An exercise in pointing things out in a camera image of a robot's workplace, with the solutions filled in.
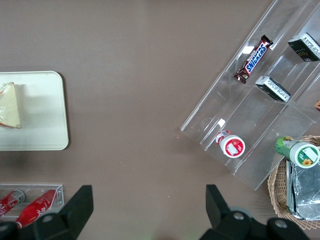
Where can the triangular sandwich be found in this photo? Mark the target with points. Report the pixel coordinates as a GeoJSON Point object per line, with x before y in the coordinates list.
{"type": "Point", "coordinates": [10, 107]}

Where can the red cola bottle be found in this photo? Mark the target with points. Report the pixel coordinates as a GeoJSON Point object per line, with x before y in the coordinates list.
{"type": "Point", "coordinates": [37, 206]}

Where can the clear acrylic bottle rack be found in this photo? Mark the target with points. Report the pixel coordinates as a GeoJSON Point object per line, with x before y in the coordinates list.
{"type": "Point", "coordinates": [58, 197]}

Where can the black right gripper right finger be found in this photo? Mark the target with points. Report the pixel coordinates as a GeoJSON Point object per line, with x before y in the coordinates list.
{"type": "Point", "coordinates": [217, 212]}

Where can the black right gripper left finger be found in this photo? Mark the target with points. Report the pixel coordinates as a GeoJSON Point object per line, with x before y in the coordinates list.
{"type": "Point", "coordinates": [77, 207]}

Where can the small brown object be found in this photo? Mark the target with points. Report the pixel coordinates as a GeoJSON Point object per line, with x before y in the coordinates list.
{"type": "Point", "coordinates": [318, 105]}

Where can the light tan wicker basket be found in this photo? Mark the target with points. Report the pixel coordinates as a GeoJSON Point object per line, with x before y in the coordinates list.
{"type": "Point", "coordinates": [277, 190]}

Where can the silver foil packet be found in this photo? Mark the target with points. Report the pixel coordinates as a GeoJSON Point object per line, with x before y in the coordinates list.
{"type": "Point", "coordinates": [307, 192]}

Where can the red cap yogurt bottle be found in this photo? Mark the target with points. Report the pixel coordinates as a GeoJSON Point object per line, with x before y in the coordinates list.
{"type": "Point", "coordinates": [232, 146]}

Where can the small black carton box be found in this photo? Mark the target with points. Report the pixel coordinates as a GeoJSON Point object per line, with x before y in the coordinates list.
{"type": "Point", "coordinates": [305, 47]}
{"type": "Point", "coordinates": [273, 88]}

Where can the white rectangular tray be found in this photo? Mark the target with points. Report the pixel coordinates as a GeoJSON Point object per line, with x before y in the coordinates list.
{"type": "Point", "coordinates": [42, 112]}

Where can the green cap drink bottle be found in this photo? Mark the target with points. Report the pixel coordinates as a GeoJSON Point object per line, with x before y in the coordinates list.
{"type": "Point", "coordinates": [300, 151]}

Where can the snickers chocolate bar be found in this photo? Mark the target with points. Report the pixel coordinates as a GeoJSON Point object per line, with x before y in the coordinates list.
{"type": "Point", "coordinates": [255, 58]}

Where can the clear acrylic stepped display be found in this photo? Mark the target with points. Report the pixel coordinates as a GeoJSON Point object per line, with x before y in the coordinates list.
{"type": "Point", "coordinates": [250, 112]}

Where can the red cola can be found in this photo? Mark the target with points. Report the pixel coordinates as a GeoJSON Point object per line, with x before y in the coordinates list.
{"type": "Point", "coordinates": [7, 201]}

